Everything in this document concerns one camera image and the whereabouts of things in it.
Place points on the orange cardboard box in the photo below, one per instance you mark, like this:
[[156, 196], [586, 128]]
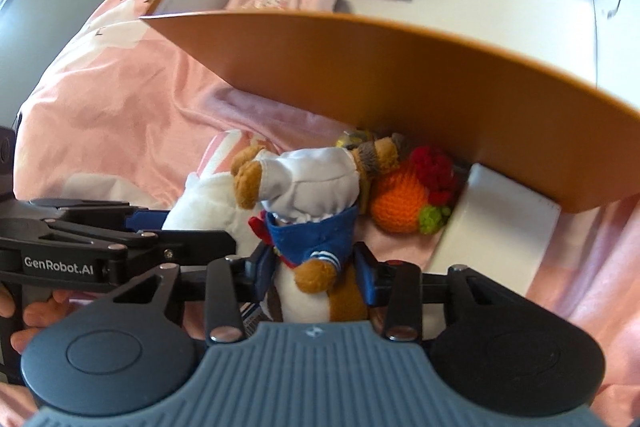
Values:
[[400, 82]]

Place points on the person's left hand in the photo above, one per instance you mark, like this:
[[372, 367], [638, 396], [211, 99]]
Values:
[[42, 312]]

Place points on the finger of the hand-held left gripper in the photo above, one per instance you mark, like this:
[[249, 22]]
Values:
[[146, 219], [190, 244]]

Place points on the brown sailor bear plush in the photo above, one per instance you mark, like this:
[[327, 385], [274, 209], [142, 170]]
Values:
[[310, 187]]

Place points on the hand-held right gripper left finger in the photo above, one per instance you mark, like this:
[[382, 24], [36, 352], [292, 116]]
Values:
[[261, 272]]

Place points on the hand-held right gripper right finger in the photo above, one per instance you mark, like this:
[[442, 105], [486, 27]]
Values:
[[366, 274]]

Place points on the white rectangular box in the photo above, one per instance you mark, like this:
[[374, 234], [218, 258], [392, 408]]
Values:
[[490, 227]]

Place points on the white plush toy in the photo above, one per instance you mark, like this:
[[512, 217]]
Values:
[[210, 202]]

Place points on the orange crochet toy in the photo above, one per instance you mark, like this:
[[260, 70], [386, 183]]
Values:
[[400, 197]]

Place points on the pink printed blanket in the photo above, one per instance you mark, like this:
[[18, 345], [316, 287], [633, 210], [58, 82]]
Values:
[[125, 107]]

